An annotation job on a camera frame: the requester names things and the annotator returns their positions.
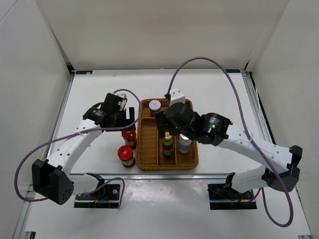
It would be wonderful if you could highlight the white-lid spice jar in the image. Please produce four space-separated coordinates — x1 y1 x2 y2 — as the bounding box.
149 100 161 112

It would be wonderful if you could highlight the silver-cap pepper shaker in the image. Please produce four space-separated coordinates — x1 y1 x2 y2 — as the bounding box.
178 134 192 154

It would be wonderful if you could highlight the red-lid sauce jar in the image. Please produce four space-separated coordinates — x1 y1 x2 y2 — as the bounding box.
122 130 137 149
118 145 135 168

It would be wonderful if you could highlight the yellow-cap chili bottle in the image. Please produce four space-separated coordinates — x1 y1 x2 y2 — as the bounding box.
162 131 173 156

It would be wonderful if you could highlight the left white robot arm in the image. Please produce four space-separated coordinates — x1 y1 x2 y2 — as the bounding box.
31 91 136 205

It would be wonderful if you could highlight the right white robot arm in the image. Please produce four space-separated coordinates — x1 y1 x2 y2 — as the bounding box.
154 103 303 199

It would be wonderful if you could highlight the brown wicker divided basket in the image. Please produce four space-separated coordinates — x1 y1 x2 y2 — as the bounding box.
136 99 199 171

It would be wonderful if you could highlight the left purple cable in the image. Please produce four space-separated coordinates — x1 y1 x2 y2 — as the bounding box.
14 89 143 208

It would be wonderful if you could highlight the purple cable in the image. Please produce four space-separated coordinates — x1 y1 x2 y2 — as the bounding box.
166 57 293 227
14 89 143 208

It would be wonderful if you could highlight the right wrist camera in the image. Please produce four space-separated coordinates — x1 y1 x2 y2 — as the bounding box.
164 88 185 106

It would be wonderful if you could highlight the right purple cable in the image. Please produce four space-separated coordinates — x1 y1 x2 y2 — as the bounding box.
166 57 293 227

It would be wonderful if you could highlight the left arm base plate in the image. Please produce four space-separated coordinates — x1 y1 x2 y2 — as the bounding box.
73 173 125 209

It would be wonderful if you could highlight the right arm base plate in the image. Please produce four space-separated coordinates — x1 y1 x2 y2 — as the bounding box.
207 180 257 211

